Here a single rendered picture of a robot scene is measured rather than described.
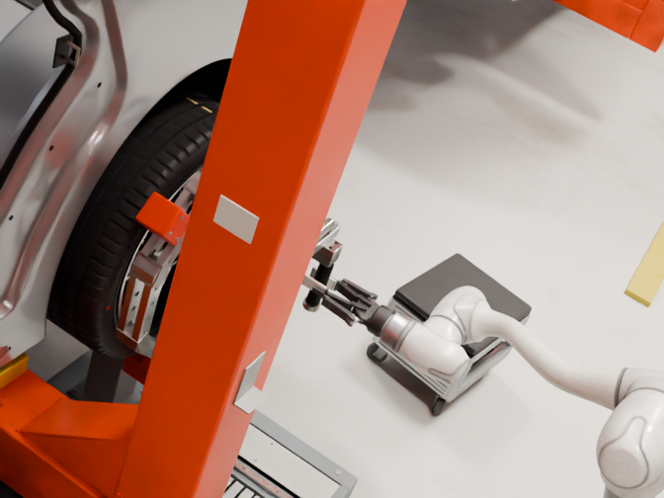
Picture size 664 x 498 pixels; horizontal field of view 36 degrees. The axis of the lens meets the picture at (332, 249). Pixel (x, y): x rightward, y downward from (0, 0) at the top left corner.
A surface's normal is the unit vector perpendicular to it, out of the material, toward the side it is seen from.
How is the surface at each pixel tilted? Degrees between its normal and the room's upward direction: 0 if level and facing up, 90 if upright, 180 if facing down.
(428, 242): 0
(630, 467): 84
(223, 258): 90
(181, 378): 90
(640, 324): 0
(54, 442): 90
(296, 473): 0
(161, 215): 45
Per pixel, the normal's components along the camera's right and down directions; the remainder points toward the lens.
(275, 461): 0.29, -0.76
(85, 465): -0.48, 0.41
